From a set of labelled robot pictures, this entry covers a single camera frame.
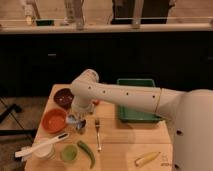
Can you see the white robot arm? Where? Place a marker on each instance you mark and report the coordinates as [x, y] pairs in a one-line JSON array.
[[192, 113]]

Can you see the orange yellow fruit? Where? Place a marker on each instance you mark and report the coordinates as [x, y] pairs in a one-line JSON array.
[[96, 103]]

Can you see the green plastic tray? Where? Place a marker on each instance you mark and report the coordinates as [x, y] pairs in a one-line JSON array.
[[129, 115]]

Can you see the silver metal fork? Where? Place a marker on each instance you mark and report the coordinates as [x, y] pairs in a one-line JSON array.
[[97, 126]]

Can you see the dark maroon bowl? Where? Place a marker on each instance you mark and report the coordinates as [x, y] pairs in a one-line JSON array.
[[63, 98]]

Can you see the crumpled blue white cloth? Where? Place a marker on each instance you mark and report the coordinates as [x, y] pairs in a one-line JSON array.
[[79, 124]]

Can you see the orange bowl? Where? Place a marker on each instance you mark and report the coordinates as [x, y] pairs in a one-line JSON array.
[[54, 120]]

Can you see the green chili pepper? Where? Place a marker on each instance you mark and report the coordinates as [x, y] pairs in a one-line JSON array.
[[88, 151]]

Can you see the green plastic cup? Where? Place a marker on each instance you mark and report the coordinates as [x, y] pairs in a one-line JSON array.
[[69, 154]]

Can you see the yellow banana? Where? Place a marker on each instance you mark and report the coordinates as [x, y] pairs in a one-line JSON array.
[[146, 158]]

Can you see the white cup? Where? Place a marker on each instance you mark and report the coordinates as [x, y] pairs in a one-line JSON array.
[[45, 152]]

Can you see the green box on ledge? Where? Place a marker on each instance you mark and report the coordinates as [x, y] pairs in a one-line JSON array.
[[45, 22]]

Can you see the black stand leg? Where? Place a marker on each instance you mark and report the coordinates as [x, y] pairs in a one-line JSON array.
[[8, 110]]

